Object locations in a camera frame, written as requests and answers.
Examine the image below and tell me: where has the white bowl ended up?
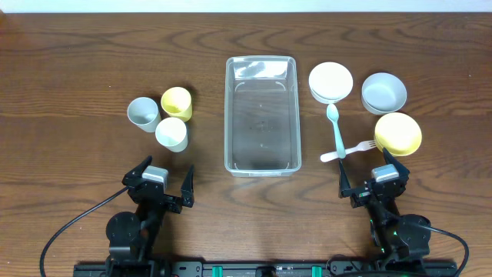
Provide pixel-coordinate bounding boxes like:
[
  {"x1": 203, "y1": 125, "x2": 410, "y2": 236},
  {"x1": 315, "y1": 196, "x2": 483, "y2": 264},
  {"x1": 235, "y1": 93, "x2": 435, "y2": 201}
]
[{"x1": 308, "y1": 62, "x2": 354, "y2": 104}]

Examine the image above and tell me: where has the white plastic fork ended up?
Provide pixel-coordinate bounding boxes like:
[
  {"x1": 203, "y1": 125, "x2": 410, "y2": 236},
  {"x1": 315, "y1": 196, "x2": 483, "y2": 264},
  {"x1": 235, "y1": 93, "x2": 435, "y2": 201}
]
[{"x1": 320, "y1": 140, "x2": 376, "y2": 162}]

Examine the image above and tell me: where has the yellow cup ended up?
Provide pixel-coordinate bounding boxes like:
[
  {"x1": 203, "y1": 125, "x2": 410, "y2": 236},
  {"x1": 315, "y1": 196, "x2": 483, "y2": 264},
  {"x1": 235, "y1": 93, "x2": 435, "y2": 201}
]
[{"x1": 161, "y1": 87, "x2": 192, "y2": 122}]

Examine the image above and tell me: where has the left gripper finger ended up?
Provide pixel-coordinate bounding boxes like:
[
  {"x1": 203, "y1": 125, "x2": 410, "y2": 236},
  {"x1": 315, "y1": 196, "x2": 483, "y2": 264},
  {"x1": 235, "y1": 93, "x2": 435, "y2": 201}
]
[
  {"x1": 181, "y1": 165, "x2": 194, "y2": 208},
  {"x1": 121, "y1": 155, "x2": 152, "y2": 185}
]

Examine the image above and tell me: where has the clear plastic container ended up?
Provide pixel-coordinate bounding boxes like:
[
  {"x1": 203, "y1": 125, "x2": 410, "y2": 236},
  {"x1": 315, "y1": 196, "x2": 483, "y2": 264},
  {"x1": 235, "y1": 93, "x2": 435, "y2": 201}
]
[{"x1": 224, "y1": 55, "x2": 301, "y2": 177}]

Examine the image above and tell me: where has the light blue plastic spoon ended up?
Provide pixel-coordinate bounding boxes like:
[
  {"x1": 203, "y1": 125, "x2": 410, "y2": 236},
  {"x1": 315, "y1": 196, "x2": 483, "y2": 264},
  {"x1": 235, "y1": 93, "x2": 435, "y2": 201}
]
[{"x1": 326, "y1": 103, "x2": 346, "y2": 159}]

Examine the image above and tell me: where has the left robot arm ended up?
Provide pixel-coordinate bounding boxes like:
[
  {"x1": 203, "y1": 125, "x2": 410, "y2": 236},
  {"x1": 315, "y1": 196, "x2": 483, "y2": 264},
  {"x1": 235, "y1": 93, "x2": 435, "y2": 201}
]
[{"x1": 105, "y1": 156, "x2": 194, "y2": 277}]

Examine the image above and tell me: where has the white cup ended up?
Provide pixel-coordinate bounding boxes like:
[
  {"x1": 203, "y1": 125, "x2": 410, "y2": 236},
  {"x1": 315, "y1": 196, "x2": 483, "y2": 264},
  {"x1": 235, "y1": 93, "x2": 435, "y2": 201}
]
[{"x1": 155, "y1": 117, "x2": 188, "y2": 152}]

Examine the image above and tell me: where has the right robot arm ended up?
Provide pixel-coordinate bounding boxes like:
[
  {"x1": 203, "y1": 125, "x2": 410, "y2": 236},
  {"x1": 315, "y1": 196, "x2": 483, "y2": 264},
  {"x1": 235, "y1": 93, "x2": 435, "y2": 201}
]
[{"x1": 338, "y1": 149, "x2": 431, "y2": 274}]

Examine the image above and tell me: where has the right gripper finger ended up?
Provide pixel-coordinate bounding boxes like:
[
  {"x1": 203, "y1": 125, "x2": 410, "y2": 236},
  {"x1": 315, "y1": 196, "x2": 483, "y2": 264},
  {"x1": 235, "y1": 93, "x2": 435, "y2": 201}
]
[
  {"x1": 383, "y1": 148, "x2": 410, "y2": 180},
  {"x1": 338, "y1": 160, "x2": 351, "y2": 199}
]

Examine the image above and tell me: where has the grey bowl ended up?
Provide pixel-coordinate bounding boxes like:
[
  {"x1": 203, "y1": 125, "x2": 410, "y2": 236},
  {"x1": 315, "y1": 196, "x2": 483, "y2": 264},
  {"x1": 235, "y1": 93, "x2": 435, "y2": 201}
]
[{"x1": 361, "y1": 72, "x2": 407, "y2": 115}]

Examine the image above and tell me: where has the yellow bowl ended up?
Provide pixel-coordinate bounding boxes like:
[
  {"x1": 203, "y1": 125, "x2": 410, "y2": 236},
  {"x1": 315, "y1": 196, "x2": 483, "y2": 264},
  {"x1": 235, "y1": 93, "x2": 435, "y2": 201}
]
[{"x1": 374, "y1": 112, "x2": 422, "y2": 156}]

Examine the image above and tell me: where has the grey cup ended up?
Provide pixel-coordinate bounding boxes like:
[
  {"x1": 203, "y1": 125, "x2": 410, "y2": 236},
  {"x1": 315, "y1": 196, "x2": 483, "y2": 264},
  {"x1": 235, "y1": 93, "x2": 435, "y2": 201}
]
[{"x1": 127, "y1": 97, "x2": 161, "y2": 132}]

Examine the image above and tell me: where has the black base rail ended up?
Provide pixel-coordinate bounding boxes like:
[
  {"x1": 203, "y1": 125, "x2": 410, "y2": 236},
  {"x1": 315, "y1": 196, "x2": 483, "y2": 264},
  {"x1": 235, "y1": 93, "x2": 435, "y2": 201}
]
[{"x1": 73, "y1": 259, "x2": 458, "y2": 277}]

